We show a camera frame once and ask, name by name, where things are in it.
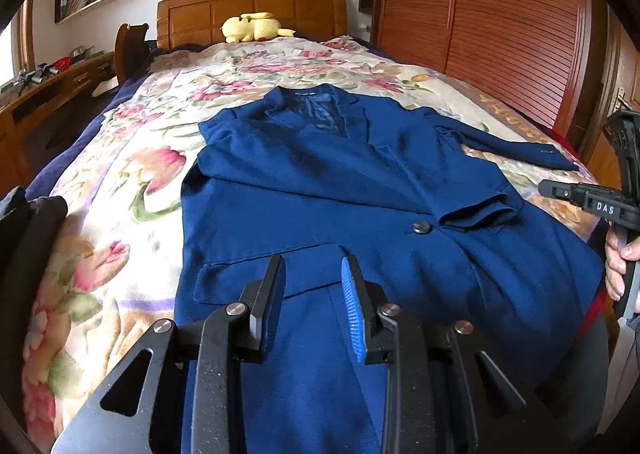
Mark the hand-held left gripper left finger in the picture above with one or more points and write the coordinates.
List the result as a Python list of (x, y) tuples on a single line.
[(272, 284)]

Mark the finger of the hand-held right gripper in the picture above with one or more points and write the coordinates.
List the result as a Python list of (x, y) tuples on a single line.
[(555, 189)]

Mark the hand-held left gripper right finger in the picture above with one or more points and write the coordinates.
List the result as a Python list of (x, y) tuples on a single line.
[(351, 304)]

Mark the blue blazer jacket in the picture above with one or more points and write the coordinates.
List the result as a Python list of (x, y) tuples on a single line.
[(325, 184)]

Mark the person's right hand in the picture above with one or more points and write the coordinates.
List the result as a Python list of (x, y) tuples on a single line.
[(614, 269)]

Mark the wooden door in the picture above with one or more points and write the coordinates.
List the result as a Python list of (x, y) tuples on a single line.
[(625, 63)]

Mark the floral blanket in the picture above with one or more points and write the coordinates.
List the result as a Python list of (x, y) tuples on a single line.
[(125, 184)]

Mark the wooden louvered wardrobe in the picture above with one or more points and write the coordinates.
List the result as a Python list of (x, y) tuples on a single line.
[(500, 8)]

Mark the navy bed sheet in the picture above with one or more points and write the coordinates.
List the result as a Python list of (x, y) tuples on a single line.
[(75, 148)]

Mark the black clothing pile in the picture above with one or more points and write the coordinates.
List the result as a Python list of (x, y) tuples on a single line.
[(170, 47)]

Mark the yellow plush toy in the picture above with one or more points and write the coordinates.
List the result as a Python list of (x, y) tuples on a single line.
[(250, 26)]

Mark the wooden headboard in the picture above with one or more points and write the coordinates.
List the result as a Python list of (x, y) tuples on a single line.
[(300, 8)]

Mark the wooden desk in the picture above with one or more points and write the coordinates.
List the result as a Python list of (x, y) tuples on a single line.
[(50, 88)]

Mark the red item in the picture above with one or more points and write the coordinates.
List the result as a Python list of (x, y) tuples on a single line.
[(60, 64)]

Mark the window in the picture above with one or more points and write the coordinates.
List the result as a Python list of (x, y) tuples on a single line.
[(7, 53)]

